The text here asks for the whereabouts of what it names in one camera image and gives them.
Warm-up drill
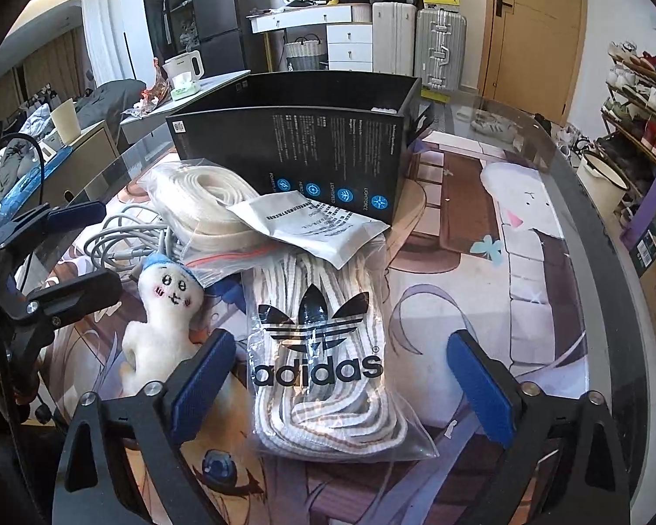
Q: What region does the clothes rack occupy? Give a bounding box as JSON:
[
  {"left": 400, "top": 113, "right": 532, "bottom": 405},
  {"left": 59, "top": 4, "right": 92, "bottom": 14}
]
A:
[{"left": 16, "top": 84, "right": 61, "bottom": 116}]

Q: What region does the white suitcase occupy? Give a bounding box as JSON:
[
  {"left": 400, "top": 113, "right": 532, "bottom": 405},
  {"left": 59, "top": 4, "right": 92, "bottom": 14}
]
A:
[{"left": 372, "top": 1, "right": 418, "bottom": 77}]

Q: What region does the white plush toy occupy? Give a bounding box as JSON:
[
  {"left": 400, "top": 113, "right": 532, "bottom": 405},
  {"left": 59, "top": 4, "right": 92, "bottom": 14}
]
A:
[{"left": 121, "top": 252, "right": 236, "bottom": 395}]

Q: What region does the dark green box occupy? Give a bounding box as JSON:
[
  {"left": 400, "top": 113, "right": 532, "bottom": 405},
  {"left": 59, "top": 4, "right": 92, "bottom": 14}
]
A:
[{"left": 628, "top": 230, "right": 656, "bottom": 280}]

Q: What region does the brown curtain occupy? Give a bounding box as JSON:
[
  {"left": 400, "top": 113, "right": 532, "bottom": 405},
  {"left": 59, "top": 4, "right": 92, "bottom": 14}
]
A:
[{"left": 22, "top": 27, "right": 88, "bottom": 99}]

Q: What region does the black refrigerator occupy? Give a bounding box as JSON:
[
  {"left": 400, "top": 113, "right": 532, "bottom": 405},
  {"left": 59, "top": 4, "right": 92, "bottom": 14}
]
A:
[{"left": 190, "top": 0, "right": 271, "bottom": 74}]

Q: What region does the bag of white strap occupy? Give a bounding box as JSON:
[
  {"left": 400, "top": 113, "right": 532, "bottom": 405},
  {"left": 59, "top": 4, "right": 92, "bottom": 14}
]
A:
[{"left": 136, "top": 158, "right": 285, "bottom": 271}]

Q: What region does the white bucket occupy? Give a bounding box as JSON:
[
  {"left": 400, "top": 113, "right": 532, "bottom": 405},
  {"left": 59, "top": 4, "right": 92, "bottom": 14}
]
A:
[{"left": 576, "top": 150, "right": 629, "bottom": 220}]

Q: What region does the beige cylindrical bin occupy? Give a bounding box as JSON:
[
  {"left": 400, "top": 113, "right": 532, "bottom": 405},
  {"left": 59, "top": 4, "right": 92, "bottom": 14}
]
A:
[{"left": 50, "top": 97, "right": 83, "bottom": 143}]

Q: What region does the white vanity desk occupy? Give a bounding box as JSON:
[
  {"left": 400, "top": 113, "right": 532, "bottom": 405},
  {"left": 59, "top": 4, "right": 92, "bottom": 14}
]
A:
[{"left": 248, "top": 3, "right": 373, "bottom": 74}]

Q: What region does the blue plastic bag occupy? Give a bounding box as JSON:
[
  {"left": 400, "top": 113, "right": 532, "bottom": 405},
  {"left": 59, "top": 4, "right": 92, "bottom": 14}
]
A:
[{"left": 0, "top": 164, "right": 61, "bottom": 214}]

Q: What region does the red crumpled wrapper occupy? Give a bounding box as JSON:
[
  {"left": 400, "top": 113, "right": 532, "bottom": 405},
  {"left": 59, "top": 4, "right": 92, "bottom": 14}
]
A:
[{"left": 136, "top": 57, "right": 167, "bottom": 116}]

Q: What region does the wooden door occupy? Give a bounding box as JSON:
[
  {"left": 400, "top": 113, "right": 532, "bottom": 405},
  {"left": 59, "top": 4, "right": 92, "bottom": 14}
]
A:
[{"left": 478, "top": 0, "right": 588, "bottom": 126}]

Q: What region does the printed desk mat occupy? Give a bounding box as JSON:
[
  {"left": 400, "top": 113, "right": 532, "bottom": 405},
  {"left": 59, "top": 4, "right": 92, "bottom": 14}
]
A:
[{"left": 49, "top": 142, "right": 597, "bottom": 525}]

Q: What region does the white paper packet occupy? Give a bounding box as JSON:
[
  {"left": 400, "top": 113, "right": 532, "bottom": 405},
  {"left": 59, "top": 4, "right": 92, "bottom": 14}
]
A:
[{"left": 227, "top": 190, "right": 391, "bottom": 270}]

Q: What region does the white electric kettle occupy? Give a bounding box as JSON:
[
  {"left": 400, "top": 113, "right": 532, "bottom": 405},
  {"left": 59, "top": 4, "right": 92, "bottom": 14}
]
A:
[{"left": 162, "top": 50, "right": 203, "bottom": 85}]

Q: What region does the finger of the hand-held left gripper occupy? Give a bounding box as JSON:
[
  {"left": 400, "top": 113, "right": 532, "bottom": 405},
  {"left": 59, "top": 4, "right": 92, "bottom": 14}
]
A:
[
  {"left": 0, "top": 270, "right": 124, "bottom": 334},
  {"left": 0, "top": 200, "right": 108, "bottom": 252}
]

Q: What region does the bag of white shoelaces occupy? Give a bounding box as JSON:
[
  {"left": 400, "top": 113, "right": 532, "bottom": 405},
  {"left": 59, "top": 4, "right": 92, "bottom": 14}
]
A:
[{"left": 241, "top": 235, "right": 441, "bottom": 463}]

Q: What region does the green tissue box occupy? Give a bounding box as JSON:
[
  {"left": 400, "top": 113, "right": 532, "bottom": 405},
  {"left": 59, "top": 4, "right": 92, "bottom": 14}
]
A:
[{"left": 171, "top": 77, "right": 199, "bottom": 102}]

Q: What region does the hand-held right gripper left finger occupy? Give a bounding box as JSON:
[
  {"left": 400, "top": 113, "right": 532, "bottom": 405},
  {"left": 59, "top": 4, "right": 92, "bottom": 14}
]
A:
[{"left": 55, "top": 329, "right": 238, "bottom": 525}]

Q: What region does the grey low cabinet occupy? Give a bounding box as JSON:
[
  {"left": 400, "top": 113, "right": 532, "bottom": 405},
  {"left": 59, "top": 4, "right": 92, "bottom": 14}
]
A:
[{"left": 121, "top": 69, "right": 251, "bottom": 146}]

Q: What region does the grey duvet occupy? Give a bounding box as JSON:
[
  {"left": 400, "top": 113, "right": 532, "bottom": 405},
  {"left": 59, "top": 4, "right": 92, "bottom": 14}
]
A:
[{"left": 77, "top": 79, "right": 148, "bottom": 129}]

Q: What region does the black cardboard box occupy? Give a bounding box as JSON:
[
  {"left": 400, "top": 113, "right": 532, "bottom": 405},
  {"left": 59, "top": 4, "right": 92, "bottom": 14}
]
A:
[{"left": 165, "top": 72, "right": 435, "bottom": 231}]

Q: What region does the black white sneakers pair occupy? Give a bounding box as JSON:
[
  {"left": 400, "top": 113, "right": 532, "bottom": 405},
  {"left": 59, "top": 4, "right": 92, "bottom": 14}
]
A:
[{"left": 470, "top": 109, "right": 520, "bottom": 140}]

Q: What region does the silver suitcase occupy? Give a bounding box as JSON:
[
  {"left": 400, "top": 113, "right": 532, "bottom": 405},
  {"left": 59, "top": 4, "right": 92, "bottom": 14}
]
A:
[{"left": 415, "top": 8, "right": 467, "bottom": 91}]

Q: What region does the white sheer curtain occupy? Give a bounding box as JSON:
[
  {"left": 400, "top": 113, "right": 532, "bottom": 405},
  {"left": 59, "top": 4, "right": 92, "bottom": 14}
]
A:
[{"left": 82, "top": 0, "right": 143, "bottom": 88}]

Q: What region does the grey cable bundle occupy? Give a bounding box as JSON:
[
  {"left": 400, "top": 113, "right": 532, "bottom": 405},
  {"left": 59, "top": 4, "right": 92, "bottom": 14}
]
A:
[{"left": 82, "top": 205, "right": 198, "bottom": 285}]

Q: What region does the wooden shoe rack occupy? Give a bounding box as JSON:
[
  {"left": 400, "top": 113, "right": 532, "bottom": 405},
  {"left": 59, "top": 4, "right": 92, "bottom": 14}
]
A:
[{"left": 601, "top": 41, "right": 656, "bottom": 192}]

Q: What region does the dark glass cabinet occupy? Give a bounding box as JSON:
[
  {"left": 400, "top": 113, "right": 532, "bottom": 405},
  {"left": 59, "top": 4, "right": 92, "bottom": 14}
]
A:
[{"left": 141, "top": 0, "right": 195, "bottom": 67}]

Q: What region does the woven laundry basket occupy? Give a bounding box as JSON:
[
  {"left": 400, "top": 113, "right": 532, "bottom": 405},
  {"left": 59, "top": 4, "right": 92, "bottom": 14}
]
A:
[{"left": 284, "top": 35, "right": 329, "bottom": 72}]

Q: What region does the beige bedside cabinet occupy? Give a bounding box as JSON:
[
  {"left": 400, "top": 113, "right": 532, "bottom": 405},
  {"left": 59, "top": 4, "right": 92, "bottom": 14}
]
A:
[{"left": 33, "top": 120, "right": 124, "bottom": 209}]

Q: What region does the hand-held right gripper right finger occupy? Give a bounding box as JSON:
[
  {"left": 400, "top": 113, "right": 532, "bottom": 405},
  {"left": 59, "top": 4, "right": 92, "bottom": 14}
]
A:
[{"left": 447, "top": 329, "right": 632, "bottom": 525}]

